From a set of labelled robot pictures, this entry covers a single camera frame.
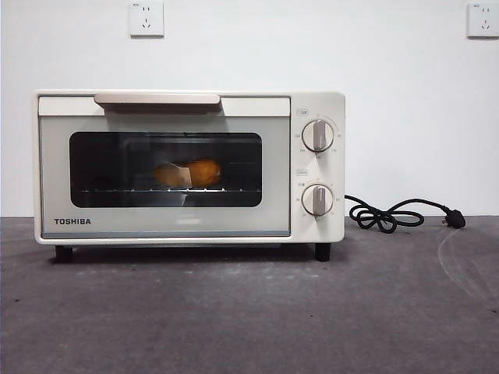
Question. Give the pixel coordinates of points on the white Toshiba toaster oven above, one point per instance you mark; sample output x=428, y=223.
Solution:
x=312, y=230

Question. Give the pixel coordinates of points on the yellow corn cob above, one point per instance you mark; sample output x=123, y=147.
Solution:
x=204, y=171

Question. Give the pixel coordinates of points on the white timer oven knob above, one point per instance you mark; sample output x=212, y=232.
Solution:
x=317, y=200

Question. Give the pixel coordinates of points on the white temperature oven knob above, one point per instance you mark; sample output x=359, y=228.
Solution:
x=318, y=135

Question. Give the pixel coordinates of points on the white wall socket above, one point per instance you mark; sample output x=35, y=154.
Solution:
x=147, y=19
x=483, y=20

